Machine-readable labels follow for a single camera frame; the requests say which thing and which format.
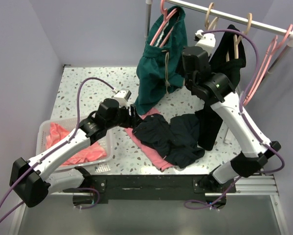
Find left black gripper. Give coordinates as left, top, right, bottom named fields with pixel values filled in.
left=106, top=103, right=142, bottom=130

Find dark navy shorts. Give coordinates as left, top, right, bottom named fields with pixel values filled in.
left=132, top=114, right=205, bottom=168

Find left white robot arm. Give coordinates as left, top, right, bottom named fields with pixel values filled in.
left=10, top=98, right=142, bottom=208

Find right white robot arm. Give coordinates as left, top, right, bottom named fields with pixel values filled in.
left=181, top=47, right=281, bottom=192

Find pink folded shorts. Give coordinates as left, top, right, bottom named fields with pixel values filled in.
left=124, top=108, right=175, bottom=172

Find green hanging shorts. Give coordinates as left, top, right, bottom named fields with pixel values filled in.
left=135, top=6, right=188, bottom=115

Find black hanging shorts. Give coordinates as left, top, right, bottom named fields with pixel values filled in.
left=195, top=32, right=246, bottom=151

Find pink hanger with green shorts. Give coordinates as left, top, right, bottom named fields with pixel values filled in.
left=150, top=0, right=178, bottom=46

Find beige hanger with black shorts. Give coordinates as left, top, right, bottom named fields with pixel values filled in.
left=233, top=13, right=253, bottom=59

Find empty pink hanger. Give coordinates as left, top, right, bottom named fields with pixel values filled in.
left=243, top=24, right=293, bottom=106

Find coral pink patterned garment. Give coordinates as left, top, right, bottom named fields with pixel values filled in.
left=45, top=122, right=107, bottom=167

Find white plastic laundry basket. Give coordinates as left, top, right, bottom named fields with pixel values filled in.
left=36, top=117, right=114, bottom=171

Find metal clothes rack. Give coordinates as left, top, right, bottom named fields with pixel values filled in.
left=146, top=0, right=293, bottom=79

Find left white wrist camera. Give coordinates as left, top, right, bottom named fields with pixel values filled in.
left=113, top=89, right=132, bottom=107

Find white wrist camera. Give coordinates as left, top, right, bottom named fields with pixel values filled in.
left=195, top=29, right=216, bottom=55
left=113, top=89, right=132, bottom=107

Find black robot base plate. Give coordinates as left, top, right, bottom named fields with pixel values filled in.
left=64, top=175, right=233, bottom=205

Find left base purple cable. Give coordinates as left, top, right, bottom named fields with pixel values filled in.
left=72, top=187, right=102, bottom=210

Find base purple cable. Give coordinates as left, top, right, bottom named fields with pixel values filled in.
left=72, top=187, right=102, bottom=210
left=184, top=176, right=242, bottom=211

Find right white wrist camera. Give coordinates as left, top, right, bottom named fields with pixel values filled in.
left=195, top=29, right=216, bottom=55

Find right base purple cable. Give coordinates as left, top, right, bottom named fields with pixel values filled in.
left=184, top=176, right=242, bottom=211

